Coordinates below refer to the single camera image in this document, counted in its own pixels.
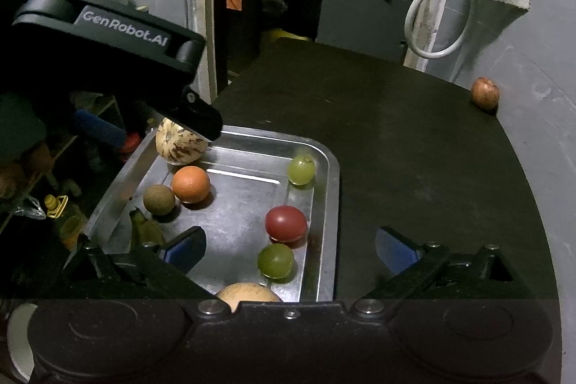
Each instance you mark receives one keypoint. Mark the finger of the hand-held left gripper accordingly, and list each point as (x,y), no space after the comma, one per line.
(200,118)
(99,127)

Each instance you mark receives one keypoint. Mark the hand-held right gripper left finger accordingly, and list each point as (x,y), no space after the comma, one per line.
(186,250)

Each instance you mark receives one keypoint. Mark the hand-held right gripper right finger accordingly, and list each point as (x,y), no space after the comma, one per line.
(396,251)

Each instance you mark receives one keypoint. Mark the striped cream melon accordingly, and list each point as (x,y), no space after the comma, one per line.
(175,148)

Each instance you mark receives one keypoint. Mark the banana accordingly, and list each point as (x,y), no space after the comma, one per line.
(144,231)

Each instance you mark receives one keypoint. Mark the orange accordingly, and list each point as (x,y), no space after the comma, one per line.
(191,184)

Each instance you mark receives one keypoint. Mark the peach-coloured round fruit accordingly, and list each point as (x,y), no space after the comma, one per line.
(249,293)

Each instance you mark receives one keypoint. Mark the metal tray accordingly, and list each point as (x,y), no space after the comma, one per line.
(243,195)

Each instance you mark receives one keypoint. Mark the red lid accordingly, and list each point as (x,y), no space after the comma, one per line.
(131,143)

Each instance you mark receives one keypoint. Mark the brown kiwi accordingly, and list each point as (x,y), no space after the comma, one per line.
(158,199)

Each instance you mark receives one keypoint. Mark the green grape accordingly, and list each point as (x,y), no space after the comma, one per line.
(301,169)
(275,260)

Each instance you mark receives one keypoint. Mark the yellow-capped oil bottle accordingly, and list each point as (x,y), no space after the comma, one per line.
(67,222)

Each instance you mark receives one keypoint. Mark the red plum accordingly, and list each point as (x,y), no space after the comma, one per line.
(285,223)

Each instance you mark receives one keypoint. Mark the yellow container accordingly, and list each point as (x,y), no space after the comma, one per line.
(288,35)

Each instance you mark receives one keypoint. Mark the brownish red apple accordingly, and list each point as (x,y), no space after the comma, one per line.
(485,93)

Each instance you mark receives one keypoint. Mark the white plate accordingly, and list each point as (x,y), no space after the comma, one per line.
(20,343)

